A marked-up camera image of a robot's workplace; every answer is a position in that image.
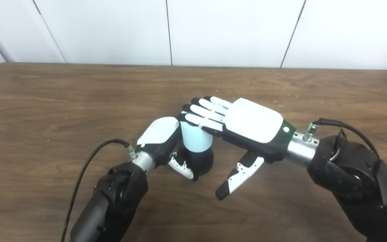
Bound light blue cylinder cup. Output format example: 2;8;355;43
181;111;213;152

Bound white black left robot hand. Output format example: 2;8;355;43
136;117;195;182

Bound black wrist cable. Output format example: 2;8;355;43
304;118;381;159
61;139;137;242

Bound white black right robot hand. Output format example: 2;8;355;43
177;96;296;201

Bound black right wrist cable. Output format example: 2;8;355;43
304;118;381;159

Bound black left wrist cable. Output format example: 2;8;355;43
61;139;137;242

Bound black funnel-shaped nozzle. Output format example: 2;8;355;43
177;143;214;181

